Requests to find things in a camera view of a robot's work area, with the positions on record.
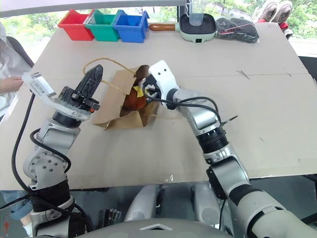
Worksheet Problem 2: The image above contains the person in white clothing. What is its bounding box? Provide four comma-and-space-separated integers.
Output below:
0, 21, 34, 236

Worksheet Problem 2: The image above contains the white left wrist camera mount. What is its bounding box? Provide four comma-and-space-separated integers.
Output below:
21, 71, 93, 121

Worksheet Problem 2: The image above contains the red plastic bin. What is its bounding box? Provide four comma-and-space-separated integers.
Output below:
57, 9, 96, 41

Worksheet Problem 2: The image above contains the silver left robot thigh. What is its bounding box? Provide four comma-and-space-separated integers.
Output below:
123, 184, 162, 223

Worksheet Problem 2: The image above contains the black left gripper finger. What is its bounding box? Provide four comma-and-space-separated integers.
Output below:
75, 71, 88, 95
81, 64, 105, 100

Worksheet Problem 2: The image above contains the green plastic bin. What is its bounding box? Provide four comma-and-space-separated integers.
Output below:
84, 9, 121, 42

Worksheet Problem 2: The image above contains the black zip tie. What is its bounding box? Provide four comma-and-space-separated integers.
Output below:
221, 115, 239, 125

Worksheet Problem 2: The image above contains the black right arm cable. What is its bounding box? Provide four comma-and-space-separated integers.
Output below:
148, 95, 223, 126

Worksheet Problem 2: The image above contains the pink grey sneaker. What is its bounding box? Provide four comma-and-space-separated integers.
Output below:
252, 0, 278, 23
272, 0, 294, 23

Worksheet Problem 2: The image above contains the brown cream plush toy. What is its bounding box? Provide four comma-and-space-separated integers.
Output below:
134, 64, 152, 86

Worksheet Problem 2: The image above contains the brown paper bag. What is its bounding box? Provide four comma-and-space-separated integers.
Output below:
83, 57, 184, 130

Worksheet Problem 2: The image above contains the green electric frying pan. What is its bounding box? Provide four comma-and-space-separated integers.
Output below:
149, 13, 219, 44

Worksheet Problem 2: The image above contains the blue plastic bin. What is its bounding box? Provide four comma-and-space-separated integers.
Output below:
112, 9, 151, 44

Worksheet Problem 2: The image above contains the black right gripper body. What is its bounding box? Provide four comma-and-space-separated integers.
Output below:
143, 74, 163, 100

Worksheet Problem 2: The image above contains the orange brown plush toy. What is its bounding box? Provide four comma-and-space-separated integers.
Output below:
122, 85, 149, 112

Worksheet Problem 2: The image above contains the person's bare hand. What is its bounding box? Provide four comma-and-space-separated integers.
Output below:
0, 75, 23, 95

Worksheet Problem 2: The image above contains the clear measuring cup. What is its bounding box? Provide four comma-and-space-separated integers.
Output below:
184, 0, 205, 27

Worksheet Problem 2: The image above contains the black cloth in plastic wrap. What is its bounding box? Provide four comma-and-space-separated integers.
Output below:
214, 17, 261, 45

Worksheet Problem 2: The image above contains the silver robot torso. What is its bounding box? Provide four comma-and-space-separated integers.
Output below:
84, 217, 251, 238

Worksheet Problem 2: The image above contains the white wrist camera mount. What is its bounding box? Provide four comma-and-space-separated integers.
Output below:
21, 71, 93, 121
148, 59, 181, 100

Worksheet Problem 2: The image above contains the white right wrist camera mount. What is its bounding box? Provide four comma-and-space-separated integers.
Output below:
148, 59, 181, 100

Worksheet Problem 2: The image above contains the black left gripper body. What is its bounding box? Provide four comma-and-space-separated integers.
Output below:
58, 86, 101, 113

